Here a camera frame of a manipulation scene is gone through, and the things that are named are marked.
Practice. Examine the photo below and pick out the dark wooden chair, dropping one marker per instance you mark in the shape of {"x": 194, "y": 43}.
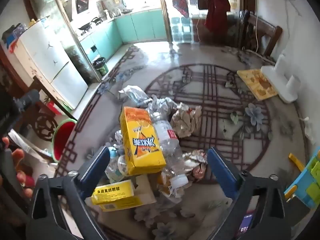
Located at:
{"x": 268, "y": 35}

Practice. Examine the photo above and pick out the stack of clear containers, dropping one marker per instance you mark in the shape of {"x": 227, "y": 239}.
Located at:
{"x": 182, "y": 30}

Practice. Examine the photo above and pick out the teal kitchen cabinets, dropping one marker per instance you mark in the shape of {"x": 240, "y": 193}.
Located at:
{"x": 140, "y": 27}

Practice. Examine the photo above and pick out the small clear blue-capped bottle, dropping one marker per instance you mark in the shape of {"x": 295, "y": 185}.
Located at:
{"x": 113, "y": 165}

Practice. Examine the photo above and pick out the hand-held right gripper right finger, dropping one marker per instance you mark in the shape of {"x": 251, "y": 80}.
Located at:
{"x": 221, "y": 173}

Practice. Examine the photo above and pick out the orange juice carton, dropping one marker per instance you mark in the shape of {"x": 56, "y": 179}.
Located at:
{"x": 142, "y": 142}

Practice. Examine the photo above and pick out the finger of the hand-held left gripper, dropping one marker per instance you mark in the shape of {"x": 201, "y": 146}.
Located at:
{"x": 30, "y": 150}

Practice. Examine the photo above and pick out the white refrigerator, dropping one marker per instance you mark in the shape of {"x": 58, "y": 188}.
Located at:
{"x": 50, "y": 60}

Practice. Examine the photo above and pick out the red bucket with green rim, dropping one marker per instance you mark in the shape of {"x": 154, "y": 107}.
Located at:
{"x": 62, "y": 142}

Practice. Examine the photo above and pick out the carved wooden furniture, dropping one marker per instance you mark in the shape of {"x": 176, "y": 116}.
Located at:
{"x": 45, "y": 127}

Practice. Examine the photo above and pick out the red hanging garment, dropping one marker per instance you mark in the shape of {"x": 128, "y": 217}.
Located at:
{"x": 216, "y": 12}

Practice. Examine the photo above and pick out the crumpled white plastic bag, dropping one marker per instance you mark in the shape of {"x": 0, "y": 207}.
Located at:
{"x": 132, "y": 92}

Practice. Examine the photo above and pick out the foil snack wrapper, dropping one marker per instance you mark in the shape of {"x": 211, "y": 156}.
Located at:
{"x": 197, "y": 165}

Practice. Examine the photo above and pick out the crumpled white newspaper sheet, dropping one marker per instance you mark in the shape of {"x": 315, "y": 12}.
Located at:
{"x": 162, "y": 105}

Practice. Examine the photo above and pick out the brown cardboard piece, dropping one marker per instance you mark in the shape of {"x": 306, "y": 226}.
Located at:
{"x": 146, "y": 190}

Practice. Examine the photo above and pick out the black wok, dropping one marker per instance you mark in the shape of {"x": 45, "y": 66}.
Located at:
{"x": 85, "y": 26}

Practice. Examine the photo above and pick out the range hood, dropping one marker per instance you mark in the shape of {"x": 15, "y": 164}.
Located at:
{"x": 82, "y": 5}

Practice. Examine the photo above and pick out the yellow stick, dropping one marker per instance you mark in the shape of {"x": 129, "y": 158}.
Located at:
{"x": 297, "y": 162}

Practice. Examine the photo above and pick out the small white plug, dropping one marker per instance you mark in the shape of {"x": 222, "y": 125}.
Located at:
{"x": 306, "y": 120}

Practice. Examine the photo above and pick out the yellow medicine box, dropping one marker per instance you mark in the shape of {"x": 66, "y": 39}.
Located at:
{"x": 115, "y": 195}

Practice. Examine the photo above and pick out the yellow patterned board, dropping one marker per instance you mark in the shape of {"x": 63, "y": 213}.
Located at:
{"x": 257, "y": 83}

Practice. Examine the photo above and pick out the white plastic stand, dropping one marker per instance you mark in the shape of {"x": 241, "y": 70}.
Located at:
{"x": 282, "y": 85}

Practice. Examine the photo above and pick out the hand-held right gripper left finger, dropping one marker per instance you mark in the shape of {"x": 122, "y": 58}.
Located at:
{"x": 96, "y": 171}

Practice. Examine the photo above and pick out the clear plastic bottle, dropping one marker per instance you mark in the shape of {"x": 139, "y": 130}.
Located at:
{"x": 172, "y": 152}

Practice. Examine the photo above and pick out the person's left hand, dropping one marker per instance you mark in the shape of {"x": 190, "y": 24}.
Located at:
{"x": 18, "y": 156}

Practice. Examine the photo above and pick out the colourful toy block set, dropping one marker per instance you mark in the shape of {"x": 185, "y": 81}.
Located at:
{"x": 307, "y": 187}

